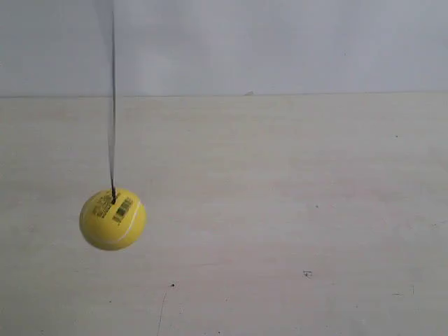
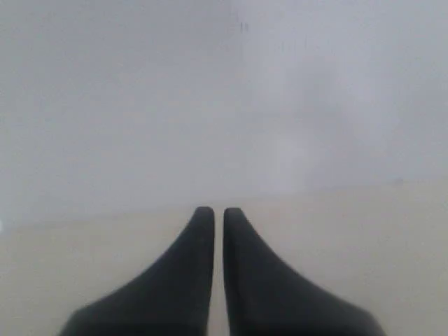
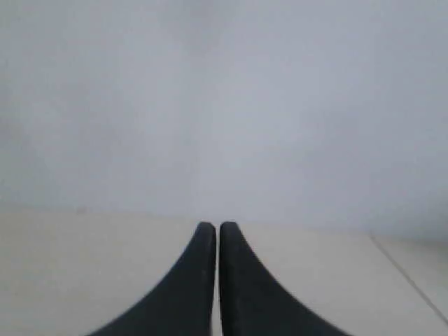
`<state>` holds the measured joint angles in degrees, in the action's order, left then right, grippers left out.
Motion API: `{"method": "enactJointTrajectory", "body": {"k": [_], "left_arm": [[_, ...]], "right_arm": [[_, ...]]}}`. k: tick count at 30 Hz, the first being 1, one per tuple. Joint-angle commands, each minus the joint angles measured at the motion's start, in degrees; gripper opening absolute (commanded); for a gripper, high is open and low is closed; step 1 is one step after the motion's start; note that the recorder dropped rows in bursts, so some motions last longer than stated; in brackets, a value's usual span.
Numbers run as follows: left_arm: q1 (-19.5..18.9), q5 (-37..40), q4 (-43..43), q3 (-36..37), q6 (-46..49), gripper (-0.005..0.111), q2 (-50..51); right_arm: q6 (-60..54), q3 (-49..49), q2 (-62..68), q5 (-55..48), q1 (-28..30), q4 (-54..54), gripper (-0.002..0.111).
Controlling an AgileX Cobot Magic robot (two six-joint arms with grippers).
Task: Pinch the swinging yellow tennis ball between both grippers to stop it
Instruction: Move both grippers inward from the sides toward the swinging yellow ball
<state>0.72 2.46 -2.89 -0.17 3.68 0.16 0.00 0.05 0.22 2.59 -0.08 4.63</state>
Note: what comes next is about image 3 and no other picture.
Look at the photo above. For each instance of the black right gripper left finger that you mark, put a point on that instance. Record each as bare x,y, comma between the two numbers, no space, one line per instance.
182,302

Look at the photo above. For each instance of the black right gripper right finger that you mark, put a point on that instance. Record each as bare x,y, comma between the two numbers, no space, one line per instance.
252,301

